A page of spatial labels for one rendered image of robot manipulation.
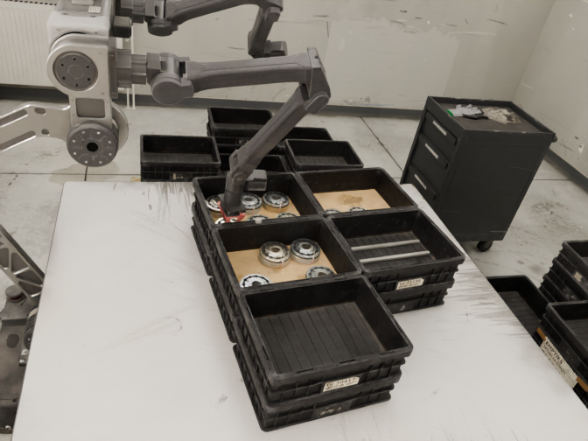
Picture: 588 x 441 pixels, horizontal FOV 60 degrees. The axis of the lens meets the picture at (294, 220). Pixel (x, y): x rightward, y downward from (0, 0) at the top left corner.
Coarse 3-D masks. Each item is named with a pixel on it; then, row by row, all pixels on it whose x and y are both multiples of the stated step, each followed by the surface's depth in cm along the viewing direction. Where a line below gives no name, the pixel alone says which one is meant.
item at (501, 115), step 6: (486, 108) 307; (492, 108) 307; (498, 108) 309; (486, 114) 301; (492, 114) 302; (498, 114) 302; (504, 114) 305; (510, 114) 305; (498, 120) 298; (504, 120) 298; (510, 120) 300; (516, 120) 302
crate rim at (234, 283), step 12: (216, 228) 161; (228, 228) 162; (216, 240) 157; (336, 240) 167; (348, 252) 162; (228, 264) 148; (228, 276) 147; (324, 276) 150; (336, 276) 151; (240, 288) 141; (252, 288) 142
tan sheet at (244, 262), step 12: (228, 252) 168; (240, 252) 169; (252, 252) 170; (240, 264) 164; (252, 264) 165; (288, 264) 168; (300, 264) 169; (312, 264) 170; (324, 264) 171; (240, 276) 159; (276, 276) 162; (288, 276) 163; (300, 276) 164
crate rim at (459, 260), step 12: (336, 216) 177; (348, 216) 179; (360, 216) 181; (336, 228) 172; (360, 264) 158; (408, 264) 162; (420, 264) 163; (432, 264) 165; (444, 264) 167; (456, 264) 169; (372, 276) 157
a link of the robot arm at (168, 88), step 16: (192, 64) 123; (208, 64) 123; (224, 64) 123; (240, 64) 124; (256, 64) 124; (272, 64) 124; (288, 64) 125; (304, 64) 125; (320, 64) 127; (160, 80) 118; (176, 80) 120; (192, 80) 122; (208, 80) 123; (224, 80) 124; (240, 80) 125; (256, 80) 126; (272, 80) 127; (288, 80) 128; (304, 80) 128; (320, 80) 128; (160, 96) 122; (176, 96) 123; (192, 96) 124
